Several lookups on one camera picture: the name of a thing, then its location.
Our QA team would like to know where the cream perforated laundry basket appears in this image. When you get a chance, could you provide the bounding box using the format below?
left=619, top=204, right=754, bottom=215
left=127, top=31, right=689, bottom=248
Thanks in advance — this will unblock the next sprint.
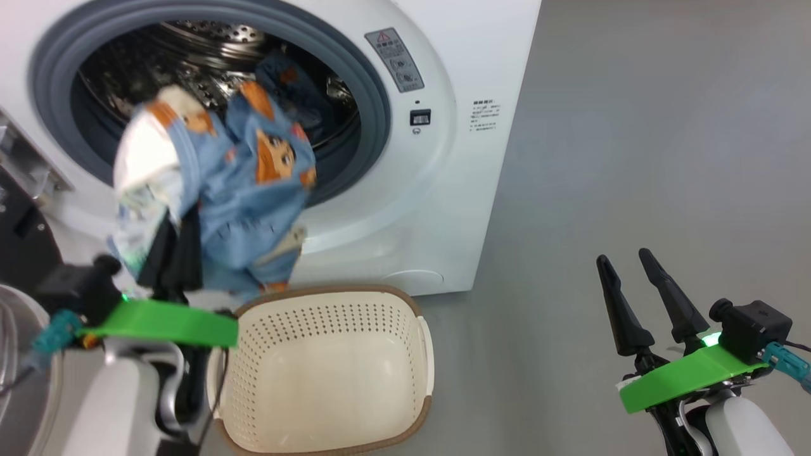
left=208, top=285, right=435, bottom=456

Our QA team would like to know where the black round glass washer door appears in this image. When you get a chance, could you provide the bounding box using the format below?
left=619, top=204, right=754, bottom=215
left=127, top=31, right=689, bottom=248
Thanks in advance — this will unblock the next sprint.
left=0, top=168, right=64, bottom=456

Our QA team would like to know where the metal door hinge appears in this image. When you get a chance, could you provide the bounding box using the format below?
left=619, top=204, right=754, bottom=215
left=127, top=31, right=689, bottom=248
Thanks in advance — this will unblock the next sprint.
left=0, top=109, right=75, bottom=206

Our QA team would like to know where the round white filter cover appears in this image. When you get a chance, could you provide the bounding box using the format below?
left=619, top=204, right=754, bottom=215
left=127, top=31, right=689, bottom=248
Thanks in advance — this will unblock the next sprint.
left=380, top=269, right=445, bottom=295

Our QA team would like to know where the white front-load washing machine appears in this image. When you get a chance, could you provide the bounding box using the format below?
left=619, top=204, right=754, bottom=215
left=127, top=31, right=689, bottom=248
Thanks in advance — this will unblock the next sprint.
left=0, top=0, right=543, bottom=298

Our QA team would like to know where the washing machine drum opening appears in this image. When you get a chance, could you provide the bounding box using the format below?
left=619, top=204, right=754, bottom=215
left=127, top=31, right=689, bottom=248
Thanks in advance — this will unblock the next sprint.
left=71, top=20, right=362, bottom=191

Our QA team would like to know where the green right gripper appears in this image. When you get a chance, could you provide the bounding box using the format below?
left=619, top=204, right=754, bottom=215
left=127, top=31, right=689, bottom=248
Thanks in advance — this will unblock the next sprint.
left=596, top=248, right=770, bottom=415

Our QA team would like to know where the grey warning sticker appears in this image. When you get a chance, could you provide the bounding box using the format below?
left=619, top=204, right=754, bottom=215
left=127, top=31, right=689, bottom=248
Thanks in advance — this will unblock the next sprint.
left=364, top=27, right=425, bottom=94

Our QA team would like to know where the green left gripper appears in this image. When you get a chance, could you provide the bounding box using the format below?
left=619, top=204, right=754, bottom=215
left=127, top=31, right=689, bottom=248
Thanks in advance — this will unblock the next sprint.
left=79, top=208, right=240, bottom=349

